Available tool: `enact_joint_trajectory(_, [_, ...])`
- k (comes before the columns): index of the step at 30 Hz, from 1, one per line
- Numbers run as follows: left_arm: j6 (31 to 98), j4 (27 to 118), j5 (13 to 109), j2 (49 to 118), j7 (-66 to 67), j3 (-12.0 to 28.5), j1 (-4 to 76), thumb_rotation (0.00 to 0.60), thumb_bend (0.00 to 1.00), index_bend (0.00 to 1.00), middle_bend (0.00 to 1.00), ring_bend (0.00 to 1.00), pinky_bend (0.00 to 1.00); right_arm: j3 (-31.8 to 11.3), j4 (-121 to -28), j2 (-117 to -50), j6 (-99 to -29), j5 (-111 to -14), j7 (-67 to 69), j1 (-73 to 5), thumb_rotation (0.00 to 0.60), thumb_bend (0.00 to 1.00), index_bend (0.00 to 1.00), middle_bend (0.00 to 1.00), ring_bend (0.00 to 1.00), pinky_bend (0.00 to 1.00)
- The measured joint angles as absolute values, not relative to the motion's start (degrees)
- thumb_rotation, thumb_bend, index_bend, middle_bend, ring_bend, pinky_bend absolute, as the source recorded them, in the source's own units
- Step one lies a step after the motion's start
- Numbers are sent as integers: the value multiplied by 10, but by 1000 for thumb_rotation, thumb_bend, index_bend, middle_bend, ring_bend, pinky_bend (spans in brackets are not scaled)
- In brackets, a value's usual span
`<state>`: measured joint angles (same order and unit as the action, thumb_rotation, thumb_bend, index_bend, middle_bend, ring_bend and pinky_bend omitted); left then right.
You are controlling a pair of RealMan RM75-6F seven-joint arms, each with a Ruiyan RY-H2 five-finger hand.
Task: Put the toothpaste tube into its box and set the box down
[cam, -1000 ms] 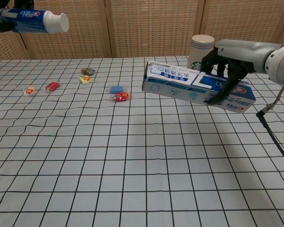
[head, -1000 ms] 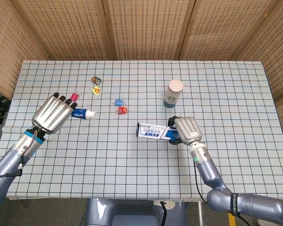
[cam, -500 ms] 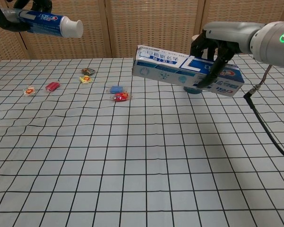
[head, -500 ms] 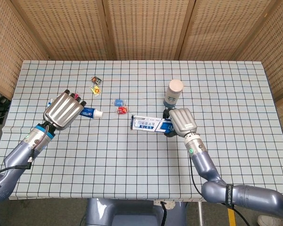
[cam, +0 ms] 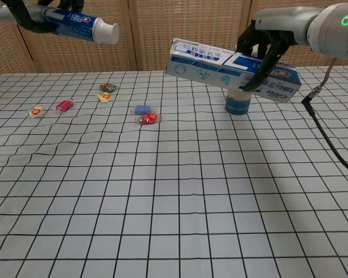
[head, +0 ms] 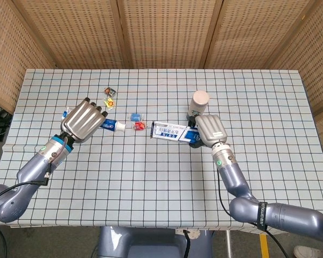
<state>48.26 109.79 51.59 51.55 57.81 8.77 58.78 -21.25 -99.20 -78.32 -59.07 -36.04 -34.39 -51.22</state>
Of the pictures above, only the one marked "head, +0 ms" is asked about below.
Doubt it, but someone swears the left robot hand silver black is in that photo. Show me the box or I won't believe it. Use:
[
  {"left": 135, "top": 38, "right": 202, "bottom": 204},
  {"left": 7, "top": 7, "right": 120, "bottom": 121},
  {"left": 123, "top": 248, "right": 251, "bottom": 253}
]
[{"left": 60, "top": 98, "right": 109, "bottom": 142}]

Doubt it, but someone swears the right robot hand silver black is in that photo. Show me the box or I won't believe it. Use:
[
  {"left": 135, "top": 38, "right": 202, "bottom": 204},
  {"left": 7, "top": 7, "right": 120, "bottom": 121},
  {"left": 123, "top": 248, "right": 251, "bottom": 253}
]
[{"left": 187, "top": 114, "right": 228, "bottom": 149}]

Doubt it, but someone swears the blue toothpaste tube white cap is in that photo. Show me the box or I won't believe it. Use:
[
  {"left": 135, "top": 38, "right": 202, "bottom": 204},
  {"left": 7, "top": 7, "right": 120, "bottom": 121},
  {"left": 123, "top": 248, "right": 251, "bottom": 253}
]
[{"left": 62, "top": 106, "right": 127, "bottom": 134}]

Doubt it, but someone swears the blue white toothpaste box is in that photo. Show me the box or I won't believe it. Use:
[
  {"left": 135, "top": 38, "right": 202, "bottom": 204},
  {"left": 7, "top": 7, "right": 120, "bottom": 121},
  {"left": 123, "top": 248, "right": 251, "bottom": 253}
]
[{"left": 150, "top": 120, "right": 202, "bottom": 143}]

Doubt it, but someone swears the beige tumbler with blue base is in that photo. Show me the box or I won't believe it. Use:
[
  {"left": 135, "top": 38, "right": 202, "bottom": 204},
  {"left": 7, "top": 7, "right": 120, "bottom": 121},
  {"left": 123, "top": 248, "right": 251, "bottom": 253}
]
[{"left": 187, "top": 90, "right": 210, "bottom": 122}]

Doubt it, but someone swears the red wrapped candy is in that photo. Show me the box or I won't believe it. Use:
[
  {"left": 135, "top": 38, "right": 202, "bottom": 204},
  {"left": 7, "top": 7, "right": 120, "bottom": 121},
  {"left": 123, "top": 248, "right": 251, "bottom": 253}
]
[{"left": 131, "top": 121, "right": 148, "bottom": 132}]

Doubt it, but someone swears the white checkered tablecloth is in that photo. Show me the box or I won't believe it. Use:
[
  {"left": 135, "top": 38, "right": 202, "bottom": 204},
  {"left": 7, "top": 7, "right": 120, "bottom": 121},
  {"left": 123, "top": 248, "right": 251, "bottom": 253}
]
[{"left": 0, "top": 68, "right": 323, "bottom": 233}]

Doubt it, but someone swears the woven bamboo folding screen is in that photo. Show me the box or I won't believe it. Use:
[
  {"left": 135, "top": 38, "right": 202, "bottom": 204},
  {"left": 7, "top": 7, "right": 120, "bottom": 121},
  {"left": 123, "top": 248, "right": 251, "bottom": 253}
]
[{"left": 0, "top": 0, "right": 323, "bottom": 117}]

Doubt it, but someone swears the metal table leg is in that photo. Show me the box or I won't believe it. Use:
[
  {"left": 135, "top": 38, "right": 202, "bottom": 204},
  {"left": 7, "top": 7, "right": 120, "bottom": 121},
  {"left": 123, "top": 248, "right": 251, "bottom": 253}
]
[{"left": 225, "top": 230, "right": 231, "bottom": 258}]

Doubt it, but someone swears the yellow floor tape strip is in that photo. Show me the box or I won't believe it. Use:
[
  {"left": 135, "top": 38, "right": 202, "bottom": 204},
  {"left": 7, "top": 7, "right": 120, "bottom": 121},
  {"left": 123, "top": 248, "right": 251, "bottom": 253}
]
[{"left": 259, "top": 233, "right": 270, "bottom": 258}]

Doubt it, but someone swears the blue-grey robot torso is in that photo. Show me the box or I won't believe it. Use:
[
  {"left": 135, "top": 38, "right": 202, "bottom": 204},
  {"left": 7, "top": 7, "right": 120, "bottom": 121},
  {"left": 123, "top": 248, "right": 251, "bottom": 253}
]
[{"left": 96, "top": 226, "right": 215, "bottom": 258}]

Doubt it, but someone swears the white shoe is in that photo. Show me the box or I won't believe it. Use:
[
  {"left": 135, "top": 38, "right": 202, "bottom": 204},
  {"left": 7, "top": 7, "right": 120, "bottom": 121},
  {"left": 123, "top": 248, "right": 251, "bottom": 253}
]
[{"left": 293, "top": 245, "right": 323, "bottom": 258}]

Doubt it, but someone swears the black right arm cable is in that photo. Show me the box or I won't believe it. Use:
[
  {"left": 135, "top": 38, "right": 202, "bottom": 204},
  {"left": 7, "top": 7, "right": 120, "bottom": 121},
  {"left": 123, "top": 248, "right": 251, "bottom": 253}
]
[{"left": 216, "top": 168, "right": 289, "bottom": 258}]

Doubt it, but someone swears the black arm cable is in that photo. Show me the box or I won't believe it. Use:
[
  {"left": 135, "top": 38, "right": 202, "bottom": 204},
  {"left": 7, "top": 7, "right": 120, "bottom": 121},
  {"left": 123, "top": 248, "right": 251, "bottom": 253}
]
[
  {"left": 0, "top": 137, "right": 68, "bottom": 258},
  {"left": 216, "top": 168, "right": 289, "bottom": 258}
]

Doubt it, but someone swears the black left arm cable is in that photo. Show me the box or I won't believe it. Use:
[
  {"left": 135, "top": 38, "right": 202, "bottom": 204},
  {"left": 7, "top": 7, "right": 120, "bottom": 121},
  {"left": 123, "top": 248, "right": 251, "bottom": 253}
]
[{"left": 0, "top": 137, "right": 68, "bottom": 258}]

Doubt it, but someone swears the black equipment with cables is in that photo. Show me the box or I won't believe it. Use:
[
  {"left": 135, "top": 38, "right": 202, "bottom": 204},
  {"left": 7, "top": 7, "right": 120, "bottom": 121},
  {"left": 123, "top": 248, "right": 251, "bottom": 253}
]
[{"left": 0, "top": 104, "right": 13, "bottom": 143}]

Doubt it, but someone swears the black velcro strap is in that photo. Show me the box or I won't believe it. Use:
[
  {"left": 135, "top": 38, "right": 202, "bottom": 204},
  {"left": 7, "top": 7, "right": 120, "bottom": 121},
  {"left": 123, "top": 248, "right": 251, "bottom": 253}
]
[{"left": 255, "top": 200, "right": 269, "bottom": 231}]

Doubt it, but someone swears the black torso cable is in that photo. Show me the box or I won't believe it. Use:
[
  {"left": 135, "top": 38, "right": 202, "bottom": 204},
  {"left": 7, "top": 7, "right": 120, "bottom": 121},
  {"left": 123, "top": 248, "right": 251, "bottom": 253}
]
[{"left": 182, "top": 230, "right": 192, "bottom": 258}]

